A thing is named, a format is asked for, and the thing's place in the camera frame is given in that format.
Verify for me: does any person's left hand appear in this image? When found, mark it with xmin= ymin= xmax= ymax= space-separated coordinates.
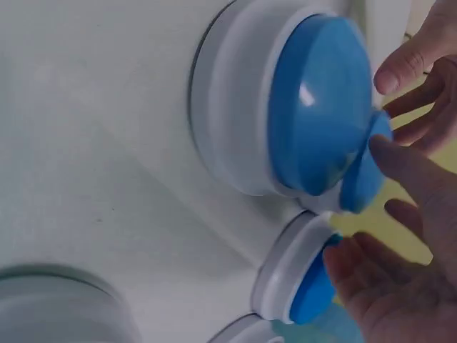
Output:
xmin=373 ymin=0 xmax=457 ymax=148

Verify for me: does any person's right hand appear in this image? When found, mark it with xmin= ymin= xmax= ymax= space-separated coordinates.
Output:
xmin=322 ymin=135 xmax=457 ymax=343

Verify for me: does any small white container blue lid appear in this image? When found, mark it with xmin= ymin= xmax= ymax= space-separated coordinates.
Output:
xmin=251 ymin=210 xmax=344 ymax=326

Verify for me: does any large white container blue lid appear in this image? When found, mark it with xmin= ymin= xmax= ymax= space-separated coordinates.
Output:
xmin=188 ymin=0 xmax=380 ymax=198

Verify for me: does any white container pale blue lid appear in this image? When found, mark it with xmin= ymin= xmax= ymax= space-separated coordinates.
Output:
xmin=209 ymin=302 xmax=361 ymax=343

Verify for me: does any white round container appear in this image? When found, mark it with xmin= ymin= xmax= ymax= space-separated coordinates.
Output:
xmin=0 ymin=263 xmax=142 ymax=343

